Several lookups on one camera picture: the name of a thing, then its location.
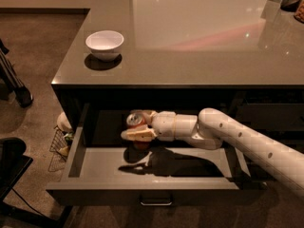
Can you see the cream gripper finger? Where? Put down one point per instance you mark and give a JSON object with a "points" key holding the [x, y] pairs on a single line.
{"points": [[139, 134], [147, 113]]}

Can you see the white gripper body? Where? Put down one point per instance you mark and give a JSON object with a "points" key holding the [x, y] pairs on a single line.
{"points": [[163, 124]]}

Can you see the red coke can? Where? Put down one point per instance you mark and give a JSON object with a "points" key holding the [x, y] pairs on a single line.
{"points": [[134, 120]]}

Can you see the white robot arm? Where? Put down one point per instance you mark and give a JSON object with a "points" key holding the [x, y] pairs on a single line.
{"points": [[209, 130]]}

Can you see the open grey top drawer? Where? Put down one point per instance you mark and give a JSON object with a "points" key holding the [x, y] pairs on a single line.
{"points": [[102, 169]]}

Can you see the dark grey counter cabinet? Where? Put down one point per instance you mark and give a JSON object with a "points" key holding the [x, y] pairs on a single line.
{"points": [[181, 54]]}

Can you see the white ceramic bowl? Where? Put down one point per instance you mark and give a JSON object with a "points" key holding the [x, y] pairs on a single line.
{"points": [[105, 45]]}

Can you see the black office chair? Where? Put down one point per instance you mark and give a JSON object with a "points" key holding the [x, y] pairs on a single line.
{"points": [[13, 165]]}

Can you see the silver drawer handle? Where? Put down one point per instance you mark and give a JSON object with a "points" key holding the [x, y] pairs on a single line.
{"points": [[156, 200]]}

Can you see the wire basket with items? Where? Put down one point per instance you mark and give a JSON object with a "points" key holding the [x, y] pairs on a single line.
{"points": [[61, 143]]}

